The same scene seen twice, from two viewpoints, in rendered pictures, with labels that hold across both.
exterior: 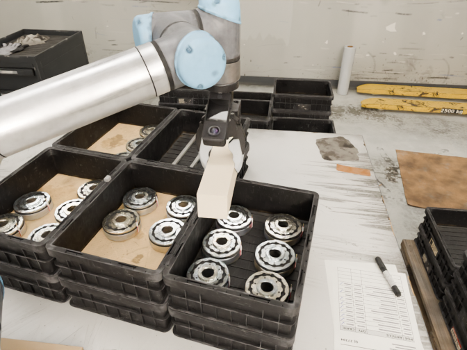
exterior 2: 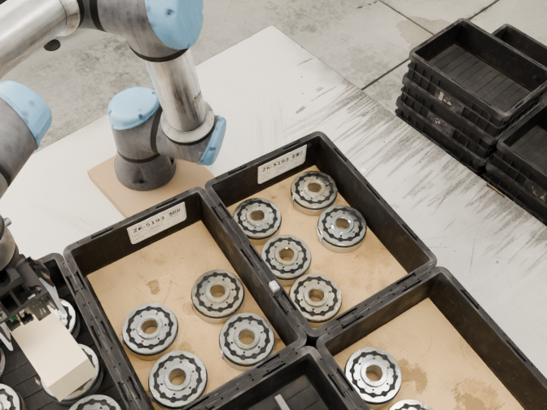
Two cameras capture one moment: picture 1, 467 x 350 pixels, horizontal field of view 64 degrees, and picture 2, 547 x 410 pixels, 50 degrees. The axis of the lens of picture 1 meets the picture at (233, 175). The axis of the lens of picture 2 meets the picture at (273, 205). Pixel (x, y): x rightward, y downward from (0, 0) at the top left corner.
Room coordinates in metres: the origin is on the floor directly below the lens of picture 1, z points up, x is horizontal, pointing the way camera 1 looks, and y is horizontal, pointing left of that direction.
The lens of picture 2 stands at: (1.18, -0.03, 1.89)
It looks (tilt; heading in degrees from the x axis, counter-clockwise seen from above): 54 degrees down; 129
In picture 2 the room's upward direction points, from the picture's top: 3 degrees clockwise
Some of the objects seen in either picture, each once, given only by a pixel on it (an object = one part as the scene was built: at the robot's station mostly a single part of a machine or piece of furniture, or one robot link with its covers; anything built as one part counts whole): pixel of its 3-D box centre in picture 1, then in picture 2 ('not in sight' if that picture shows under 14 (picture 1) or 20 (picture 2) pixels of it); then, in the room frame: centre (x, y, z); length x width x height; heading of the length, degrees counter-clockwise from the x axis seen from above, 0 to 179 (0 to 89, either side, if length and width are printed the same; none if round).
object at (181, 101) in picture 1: (190, 110); not in sight; (2.55, 0.32, 0.37); 0.40 x 0.30 x 0.45; 83
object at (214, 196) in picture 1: (221, 173); (30, 319); (0.70, 0.03, 1.08); 0.24 x 0.06 x 0.06; 173
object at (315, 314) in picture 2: (94, 189); (315, 296); (0.93, 0.44, 0.86); 0.10 x 0.10 x 0.01
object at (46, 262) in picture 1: (52, 204); (313, 238); (0.85, 0.53, 0.87); 0.40 x 0.30 x 0.11; 163
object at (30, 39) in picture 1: (32, 38); not in sight; (2.60, 1.37, 0.88); 0.29 x 0.22 x 0.03; 173
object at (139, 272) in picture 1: (141, 210); (180, 295); (0.76, 0.25, 0.92); 0.40 x 0.30 x 0.02; 163
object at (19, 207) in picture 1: (32, 201); (342, 224); (0.87, 0.60, 0.86); 0.10 x 0.10 x 0.01
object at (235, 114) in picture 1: (222, 106); (4, 283); (0.72, 0.02, 1.23); 0.09 x 0.08 x 0.12; 173
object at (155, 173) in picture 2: not in sight; (142, 154); (0.35, 0.49, 0.78); 0.15 x 0.15 x 0.10
